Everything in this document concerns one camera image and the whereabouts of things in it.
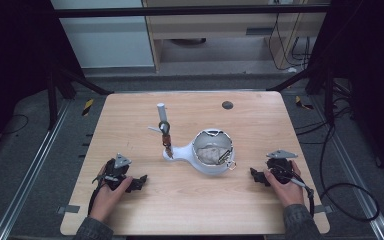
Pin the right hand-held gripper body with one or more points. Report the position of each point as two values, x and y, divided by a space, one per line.
281 170

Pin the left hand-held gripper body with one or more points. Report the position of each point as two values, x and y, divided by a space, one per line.
116 171

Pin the white stand with bowl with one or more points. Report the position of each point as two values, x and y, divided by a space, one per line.
186 153

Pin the person's right hand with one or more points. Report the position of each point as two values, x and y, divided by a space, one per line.
288 193

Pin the person's left hand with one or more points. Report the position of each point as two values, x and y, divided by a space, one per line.
108 198

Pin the grey tape strip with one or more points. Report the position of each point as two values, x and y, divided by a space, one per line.
69 209
323 209

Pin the yellow black floor tape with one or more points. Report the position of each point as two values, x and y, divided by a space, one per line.
302 104
87 107

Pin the dark round table grommet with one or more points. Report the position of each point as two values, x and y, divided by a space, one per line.
227 105

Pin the black metal stand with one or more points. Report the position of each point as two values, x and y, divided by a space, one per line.
328 96
51 100

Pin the white cabinet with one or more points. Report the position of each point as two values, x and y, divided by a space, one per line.
106 43

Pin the black curtain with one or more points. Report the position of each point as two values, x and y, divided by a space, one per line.
13 66
373 66

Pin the wooden desk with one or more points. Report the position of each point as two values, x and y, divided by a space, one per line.
213 30

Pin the black horizontal bar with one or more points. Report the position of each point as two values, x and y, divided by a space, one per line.
180 11

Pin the metal floor rail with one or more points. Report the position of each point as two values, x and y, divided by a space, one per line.
30 173
356 180

